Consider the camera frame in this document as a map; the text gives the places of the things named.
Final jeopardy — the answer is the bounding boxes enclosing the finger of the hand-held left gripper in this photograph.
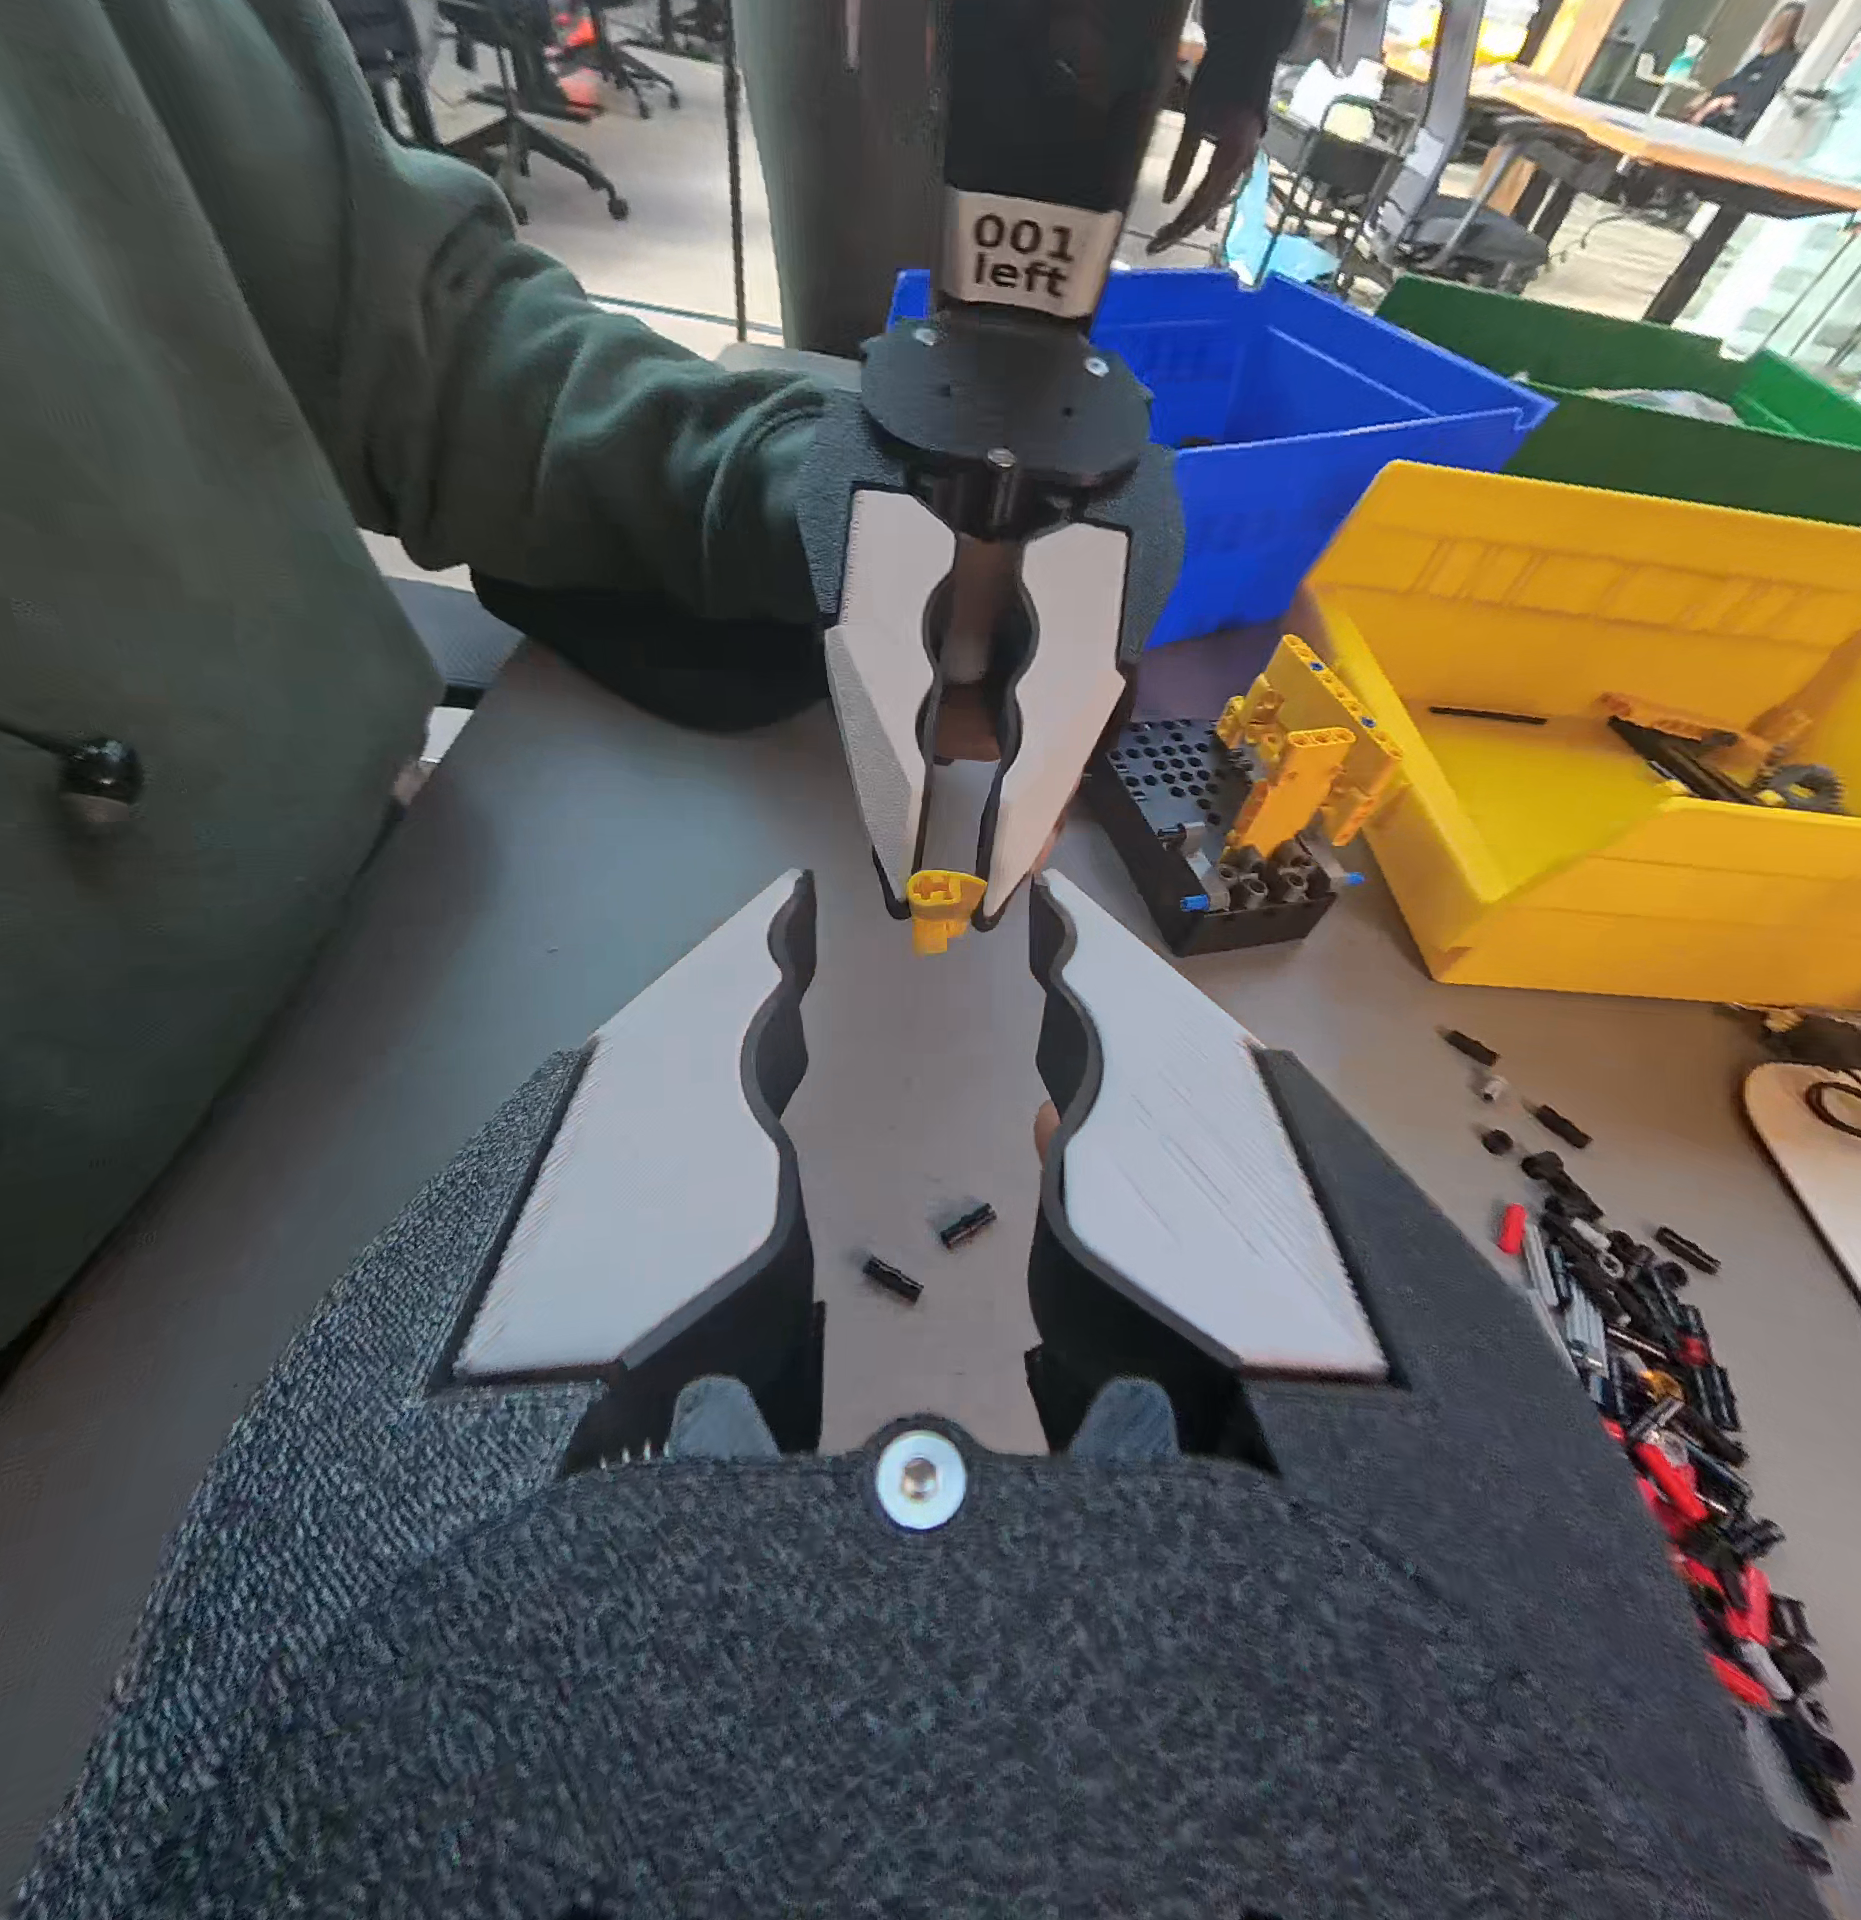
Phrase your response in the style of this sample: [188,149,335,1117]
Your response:
[822,487,964,921]
[978,525,1139,931]

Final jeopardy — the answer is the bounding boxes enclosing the black and yellow lego model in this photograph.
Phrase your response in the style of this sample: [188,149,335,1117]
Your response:
[1086,633,1409,960]

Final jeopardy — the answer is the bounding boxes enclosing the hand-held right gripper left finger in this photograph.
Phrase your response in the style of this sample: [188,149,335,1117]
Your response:
[449,867,823,1457]

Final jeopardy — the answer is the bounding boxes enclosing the wooden top desk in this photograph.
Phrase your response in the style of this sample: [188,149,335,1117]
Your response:
[1470,74,1861,329]

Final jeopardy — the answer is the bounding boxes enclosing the wooden book stand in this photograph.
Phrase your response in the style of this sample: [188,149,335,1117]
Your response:
[1745,1062,1861,1346]

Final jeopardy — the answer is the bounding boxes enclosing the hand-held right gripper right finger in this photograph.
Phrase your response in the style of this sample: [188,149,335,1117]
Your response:
[1025,870,1393,1457]

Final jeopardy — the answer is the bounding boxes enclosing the black mesh pad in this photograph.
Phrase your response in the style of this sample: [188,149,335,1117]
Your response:
[472,571,830,737]

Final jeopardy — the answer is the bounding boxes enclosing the blue plastic bin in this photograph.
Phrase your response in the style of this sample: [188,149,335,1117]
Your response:
[888,268,1561,650]

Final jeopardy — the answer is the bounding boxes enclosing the green plastic bin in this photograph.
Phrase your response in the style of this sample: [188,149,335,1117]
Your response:
[1373,273,1861,532]

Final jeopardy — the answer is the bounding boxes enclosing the yellow lego connector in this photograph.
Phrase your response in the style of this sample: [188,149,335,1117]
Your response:
[904,867,992,957]

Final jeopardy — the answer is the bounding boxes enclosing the long black lego beam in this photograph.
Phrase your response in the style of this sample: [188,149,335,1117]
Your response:
[1602,693,1811,800]

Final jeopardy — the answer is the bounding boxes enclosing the office chair with blue seat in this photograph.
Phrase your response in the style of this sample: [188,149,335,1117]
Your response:
[1222,93,1412,289]

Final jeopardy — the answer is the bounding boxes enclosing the black drawstring toggle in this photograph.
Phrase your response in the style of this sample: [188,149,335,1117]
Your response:
[51,735,144,835]

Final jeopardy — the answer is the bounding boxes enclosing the pile of small lego pins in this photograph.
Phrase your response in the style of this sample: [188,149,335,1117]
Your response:
[1440,1024,1860,1825]

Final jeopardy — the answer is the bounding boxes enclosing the yellow plastic bin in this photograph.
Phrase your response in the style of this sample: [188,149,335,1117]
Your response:
[1298,459,1861,1013]

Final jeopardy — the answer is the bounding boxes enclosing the black office chair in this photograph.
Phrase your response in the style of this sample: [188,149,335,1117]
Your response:
[1381,90,1554,295]
[437,0,633,227]

